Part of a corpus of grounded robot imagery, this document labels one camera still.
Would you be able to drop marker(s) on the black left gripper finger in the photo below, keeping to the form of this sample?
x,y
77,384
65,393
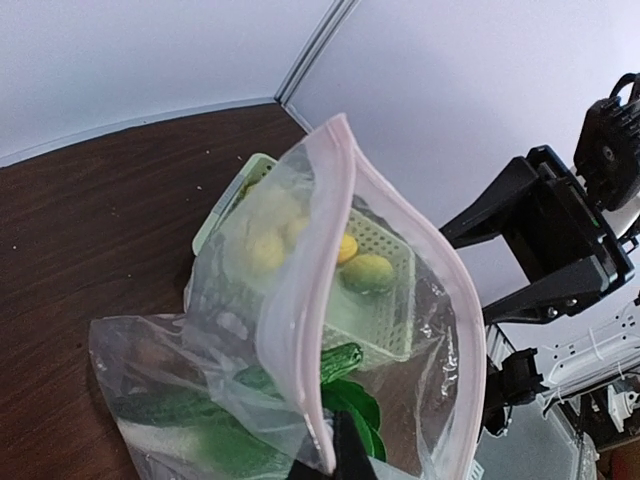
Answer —
x,y
352,461

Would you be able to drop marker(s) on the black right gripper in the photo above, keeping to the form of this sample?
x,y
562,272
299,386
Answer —
x,y
566,251

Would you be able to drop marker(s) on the dark green toy cucumber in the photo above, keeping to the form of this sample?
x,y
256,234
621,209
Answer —
x,y
339,361

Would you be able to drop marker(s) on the toy bok choy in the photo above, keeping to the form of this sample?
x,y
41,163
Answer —
x,y
218,424

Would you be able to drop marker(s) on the green yellow toy lime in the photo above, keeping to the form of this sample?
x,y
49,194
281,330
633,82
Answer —
x,y
368,273

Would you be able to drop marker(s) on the orange toy mango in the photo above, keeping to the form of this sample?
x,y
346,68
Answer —
x,y
348,249

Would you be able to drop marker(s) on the clear zip top bag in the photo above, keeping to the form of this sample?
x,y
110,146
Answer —
x,y
418,419

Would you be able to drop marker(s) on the yellow toy lemon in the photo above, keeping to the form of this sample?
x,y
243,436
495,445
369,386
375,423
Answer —
x,y
264,251

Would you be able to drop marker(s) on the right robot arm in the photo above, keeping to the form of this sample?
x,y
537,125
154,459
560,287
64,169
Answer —
x,y
606,162

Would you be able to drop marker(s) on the green plastic basket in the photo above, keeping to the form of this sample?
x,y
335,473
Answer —
x,y
372,300

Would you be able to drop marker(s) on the right aluminium frame post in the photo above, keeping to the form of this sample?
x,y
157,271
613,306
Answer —
x,y
330,23

